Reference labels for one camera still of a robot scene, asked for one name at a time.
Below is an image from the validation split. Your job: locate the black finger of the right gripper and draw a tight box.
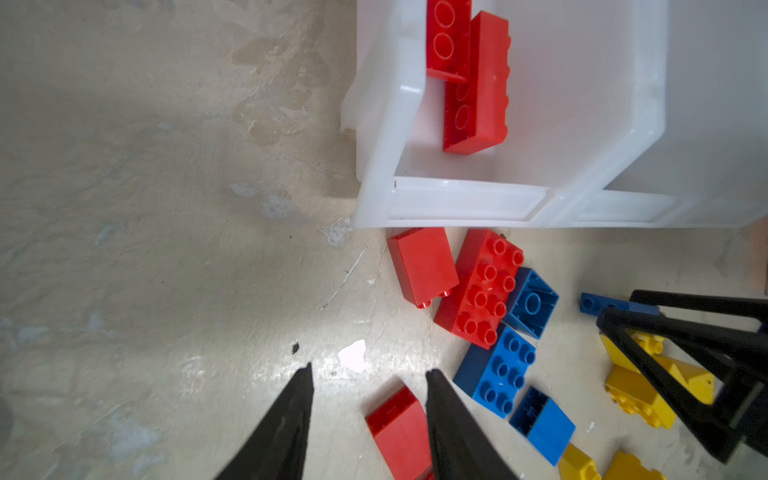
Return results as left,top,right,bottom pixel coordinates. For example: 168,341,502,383
597,307,767,464
630,290,767,327

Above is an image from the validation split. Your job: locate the red lego square brick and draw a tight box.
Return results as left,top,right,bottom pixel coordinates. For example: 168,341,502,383
387,228,459,309

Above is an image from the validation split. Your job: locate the blue lego hollow brick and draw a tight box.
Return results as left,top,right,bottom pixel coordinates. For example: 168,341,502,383
503,267,559,340

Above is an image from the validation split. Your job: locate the middle white plastic bin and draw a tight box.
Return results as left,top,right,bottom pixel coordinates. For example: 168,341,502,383
571,1,767,228

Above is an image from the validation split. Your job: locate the small blue lego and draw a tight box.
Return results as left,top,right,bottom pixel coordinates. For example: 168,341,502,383
580,292,661,317

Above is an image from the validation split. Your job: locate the red lego long brick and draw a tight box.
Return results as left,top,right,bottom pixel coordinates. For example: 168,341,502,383
443,11,511,155

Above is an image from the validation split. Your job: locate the red lego eight-stud brick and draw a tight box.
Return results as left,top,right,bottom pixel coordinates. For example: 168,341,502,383
434,228,524,350

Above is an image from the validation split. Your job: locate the blue lego eight-stud brick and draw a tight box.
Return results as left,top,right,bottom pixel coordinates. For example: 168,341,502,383
453,324,536,419

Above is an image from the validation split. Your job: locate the red lego small brick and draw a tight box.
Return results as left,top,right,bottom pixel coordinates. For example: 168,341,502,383
365,386,434,480

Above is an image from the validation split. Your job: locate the blue lego centre brick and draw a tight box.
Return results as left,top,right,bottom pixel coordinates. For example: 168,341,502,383
509,386,576,466

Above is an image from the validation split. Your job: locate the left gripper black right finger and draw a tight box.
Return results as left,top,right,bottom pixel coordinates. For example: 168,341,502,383
426,369,518,480

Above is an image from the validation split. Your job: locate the left white plastic bin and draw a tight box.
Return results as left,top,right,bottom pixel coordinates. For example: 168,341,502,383
340,0,670,230

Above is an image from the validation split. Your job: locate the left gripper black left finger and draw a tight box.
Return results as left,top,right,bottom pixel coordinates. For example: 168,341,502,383
217,364,314,480

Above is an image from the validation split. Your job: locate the yellow lego front brick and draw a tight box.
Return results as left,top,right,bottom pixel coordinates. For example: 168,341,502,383
603,451,666,480

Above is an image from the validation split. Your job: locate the white plastic bin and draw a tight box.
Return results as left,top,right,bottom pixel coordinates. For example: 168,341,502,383
571,1,767,228
340,0,670,230

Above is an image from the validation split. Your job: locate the small yellow lego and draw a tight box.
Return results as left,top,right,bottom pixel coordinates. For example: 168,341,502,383
557,443,602,480

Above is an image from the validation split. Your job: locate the yellow lego stud brick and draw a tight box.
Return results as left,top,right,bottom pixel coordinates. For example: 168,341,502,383
605,356,715,429

